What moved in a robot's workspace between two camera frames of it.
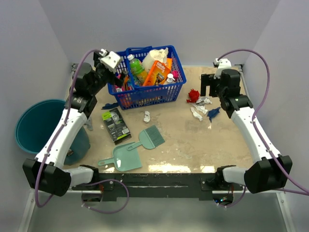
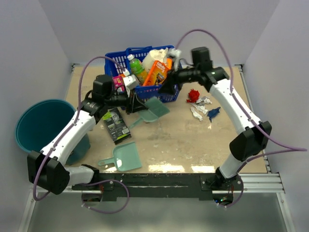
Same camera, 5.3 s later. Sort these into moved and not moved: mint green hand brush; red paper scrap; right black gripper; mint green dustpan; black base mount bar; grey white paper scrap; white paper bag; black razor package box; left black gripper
Moved: right black gripper; mint green hand brush; left black gripper
Not moved: white paper bag; grey white paper scrap; mint green dustpan; red paper scrap; black razor package box; black base mount bar
